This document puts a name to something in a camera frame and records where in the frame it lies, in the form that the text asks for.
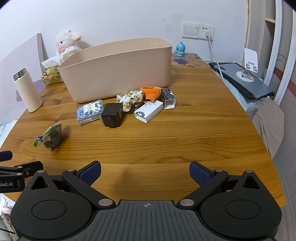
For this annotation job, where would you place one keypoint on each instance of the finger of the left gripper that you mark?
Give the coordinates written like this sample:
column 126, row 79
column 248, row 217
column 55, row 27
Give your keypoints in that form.
column 29, row 169
column 5, row 156

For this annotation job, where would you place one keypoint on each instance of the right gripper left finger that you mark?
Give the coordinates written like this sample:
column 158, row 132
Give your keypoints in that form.
column 60, row 207

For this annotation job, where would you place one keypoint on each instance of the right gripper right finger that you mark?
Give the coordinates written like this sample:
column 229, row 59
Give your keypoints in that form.
column 232, row 206

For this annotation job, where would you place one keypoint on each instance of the green seed snack packet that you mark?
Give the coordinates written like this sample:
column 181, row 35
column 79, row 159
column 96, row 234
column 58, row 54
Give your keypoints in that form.
column 51, row 138

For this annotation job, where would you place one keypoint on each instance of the white small carton box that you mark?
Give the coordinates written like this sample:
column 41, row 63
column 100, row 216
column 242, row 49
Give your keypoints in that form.
column 148, row 110

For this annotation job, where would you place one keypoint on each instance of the cream thermos bottle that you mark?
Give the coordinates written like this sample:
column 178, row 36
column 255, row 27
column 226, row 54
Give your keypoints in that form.
column 27, row 90

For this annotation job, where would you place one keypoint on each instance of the blue white patterned box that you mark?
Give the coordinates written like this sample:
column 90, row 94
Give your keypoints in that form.
column 89, row 112

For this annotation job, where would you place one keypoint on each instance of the gold tissue box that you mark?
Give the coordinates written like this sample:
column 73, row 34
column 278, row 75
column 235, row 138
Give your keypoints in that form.
column 51, row 74

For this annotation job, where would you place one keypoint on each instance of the grey beige blanket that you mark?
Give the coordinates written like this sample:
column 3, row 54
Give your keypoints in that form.
column 268, row 120

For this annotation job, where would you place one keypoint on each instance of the dark brown square box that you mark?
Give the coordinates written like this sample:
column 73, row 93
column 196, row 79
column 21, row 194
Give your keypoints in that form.
column 112, row 115

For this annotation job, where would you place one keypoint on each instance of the lilac board panel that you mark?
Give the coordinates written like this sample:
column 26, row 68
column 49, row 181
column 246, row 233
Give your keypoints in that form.
column 26, row 59

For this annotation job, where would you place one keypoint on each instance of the grey laptop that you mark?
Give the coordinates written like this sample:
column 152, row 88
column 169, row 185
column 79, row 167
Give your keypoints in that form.
column 245, row 82

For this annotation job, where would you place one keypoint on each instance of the floral fabric scrunchie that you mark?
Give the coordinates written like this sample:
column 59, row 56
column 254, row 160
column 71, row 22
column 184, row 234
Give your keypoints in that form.
column 130, row 99

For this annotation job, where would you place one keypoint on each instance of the white plush lamb toy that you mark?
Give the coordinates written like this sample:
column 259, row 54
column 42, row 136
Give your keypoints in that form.
column 66, row 39

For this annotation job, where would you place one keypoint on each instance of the beige plastic storage bin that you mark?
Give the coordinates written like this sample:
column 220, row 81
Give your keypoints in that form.
column 109, row 69

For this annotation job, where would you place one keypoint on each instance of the orange fabric pouch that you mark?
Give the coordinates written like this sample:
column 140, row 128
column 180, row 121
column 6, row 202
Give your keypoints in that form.
column 151, row 93

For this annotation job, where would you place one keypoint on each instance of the white phone stand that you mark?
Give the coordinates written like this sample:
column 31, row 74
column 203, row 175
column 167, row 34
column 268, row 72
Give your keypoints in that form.
column 250, row 65

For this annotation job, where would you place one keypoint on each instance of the purple floral table mat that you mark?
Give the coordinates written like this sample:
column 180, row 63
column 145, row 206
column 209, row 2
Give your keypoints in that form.
column 189, row 60

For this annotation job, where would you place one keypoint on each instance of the blue bird figurine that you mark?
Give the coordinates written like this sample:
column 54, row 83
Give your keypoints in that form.
column 180, row 49

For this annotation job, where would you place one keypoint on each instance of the white wall socket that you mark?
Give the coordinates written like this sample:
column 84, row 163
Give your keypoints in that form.
column 206, row 32

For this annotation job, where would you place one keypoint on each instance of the white wardrobe frame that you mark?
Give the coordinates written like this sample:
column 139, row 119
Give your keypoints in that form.
column 271, row 33

